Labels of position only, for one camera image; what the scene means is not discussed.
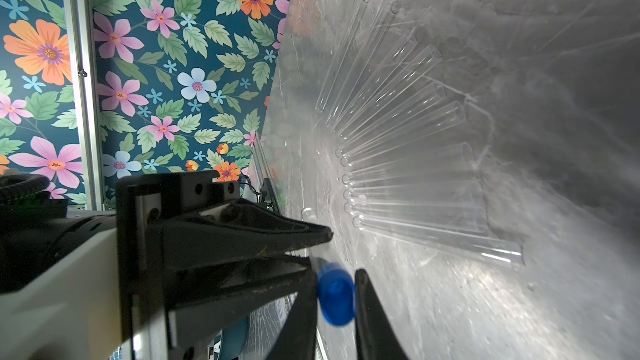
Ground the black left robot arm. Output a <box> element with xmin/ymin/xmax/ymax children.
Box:
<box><xmin>1</xmin><ymin>171</ymin><xmax>333</xmax><ymax>359</ymax></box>

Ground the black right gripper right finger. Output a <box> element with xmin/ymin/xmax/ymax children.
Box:
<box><xmin>355</xmin><ymin>268</ymin><xmax>408</xmax><ymax>360</ymax></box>

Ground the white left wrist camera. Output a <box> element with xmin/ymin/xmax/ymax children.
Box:
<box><xmin>1</xmin><ymin>230</ymin><xmax>123</xmax><ymax>359</ymax></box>

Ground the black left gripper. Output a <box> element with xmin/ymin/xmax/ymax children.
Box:
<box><xmin>116</xmin><ymin>171</ymin><xmax>333</xmax><ymax>359</ymax></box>

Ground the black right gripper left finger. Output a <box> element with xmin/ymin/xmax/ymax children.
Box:
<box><xmin>267</xmin><ymin>269</ymin><xmax>318</xmax><ymax>360</ymax></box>

